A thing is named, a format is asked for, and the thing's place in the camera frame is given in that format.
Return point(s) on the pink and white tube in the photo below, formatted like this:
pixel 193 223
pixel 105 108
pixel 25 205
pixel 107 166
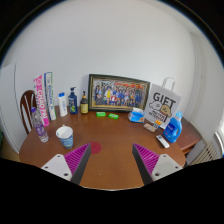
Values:
pixel 41 100

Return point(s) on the white radiator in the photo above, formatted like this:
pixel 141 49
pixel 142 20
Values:
pixel 205 154

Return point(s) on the brown wooden chair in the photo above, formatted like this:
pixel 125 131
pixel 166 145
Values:
pixel 28 106

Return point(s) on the blue detergent bottle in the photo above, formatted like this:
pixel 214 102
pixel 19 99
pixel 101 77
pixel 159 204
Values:
pixel 172 130

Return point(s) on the white cabinet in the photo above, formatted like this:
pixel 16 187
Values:
pixel 8 110

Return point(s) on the dark blue pump bottle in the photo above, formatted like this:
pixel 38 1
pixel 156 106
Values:
pixel 73 105

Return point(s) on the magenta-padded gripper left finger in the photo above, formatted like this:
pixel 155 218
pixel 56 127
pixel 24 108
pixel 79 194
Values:
pixel 76 158

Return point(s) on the clear purple-capped water bottle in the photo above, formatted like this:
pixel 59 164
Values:
pixel 40 128

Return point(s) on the white remote control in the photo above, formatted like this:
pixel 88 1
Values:
pixel 163 141

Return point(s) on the white bottle with blue cap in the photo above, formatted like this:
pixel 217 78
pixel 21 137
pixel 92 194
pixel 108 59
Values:
pixel 63 106

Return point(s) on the amber pump bottle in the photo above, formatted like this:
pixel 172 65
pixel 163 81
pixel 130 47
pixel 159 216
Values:
pixel 84 106

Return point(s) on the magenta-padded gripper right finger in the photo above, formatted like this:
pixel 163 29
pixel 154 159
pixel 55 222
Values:
pixel 146 158

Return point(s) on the flat round red coaster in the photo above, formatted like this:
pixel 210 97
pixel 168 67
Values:
pixel 96 148

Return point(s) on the small snack box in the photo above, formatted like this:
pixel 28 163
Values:
pixel 150 126

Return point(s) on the white paper gift bag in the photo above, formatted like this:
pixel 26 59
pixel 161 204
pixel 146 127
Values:
pixel 163 105

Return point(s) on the blue tissue pack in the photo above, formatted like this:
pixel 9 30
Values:
pixel 136 116

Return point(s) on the white and blue paper cup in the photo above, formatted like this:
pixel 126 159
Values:
pixel 66 140

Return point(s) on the green and white tube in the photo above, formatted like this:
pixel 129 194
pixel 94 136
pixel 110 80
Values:
pixel 50 96

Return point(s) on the framed group photo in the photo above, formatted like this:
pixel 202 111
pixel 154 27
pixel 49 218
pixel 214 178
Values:
pixel 118 93

